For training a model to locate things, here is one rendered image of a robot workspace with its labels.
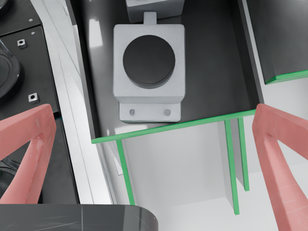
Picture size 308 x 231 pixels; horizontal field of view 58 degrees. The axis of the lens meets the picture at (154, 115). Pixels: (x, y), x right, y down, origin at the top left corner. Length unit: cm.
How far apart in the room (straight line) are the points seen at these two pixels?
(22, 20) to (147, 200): 51
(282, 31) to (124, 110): 16
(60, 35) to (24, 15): 47
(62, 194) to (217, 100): 31
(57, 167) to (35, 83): 19
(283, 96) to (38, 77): 44
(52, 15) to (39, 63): 37
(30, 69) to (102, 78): 40
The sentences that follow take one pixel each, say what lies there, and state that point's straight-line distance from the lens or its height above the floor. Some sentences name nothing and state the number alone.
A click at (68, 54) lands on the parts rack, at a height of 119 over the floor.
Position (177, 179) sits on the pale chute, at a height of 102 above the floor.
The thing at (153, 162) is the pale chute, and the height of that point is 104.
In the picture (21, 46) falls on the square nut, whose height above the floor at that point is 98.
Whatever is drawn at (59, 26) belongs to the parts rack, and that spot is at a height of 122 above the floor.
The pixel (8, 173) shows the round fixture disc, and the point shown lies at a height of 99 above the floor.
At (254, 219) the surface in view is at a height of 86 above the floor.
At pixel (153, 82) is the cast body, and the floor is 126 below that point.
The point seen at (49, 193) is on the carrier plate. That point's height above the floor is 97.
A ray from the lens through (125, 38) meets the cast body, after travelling 17.
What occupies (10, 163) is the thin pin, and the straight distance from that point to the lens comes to 44.
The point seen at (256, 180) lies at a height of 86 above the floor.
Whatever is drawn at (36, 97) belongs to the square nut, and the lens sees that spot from 55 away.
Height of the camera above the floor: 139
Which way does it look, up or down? 60 degrees down
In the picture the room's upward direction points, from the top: 9 degrees counter-clockwise
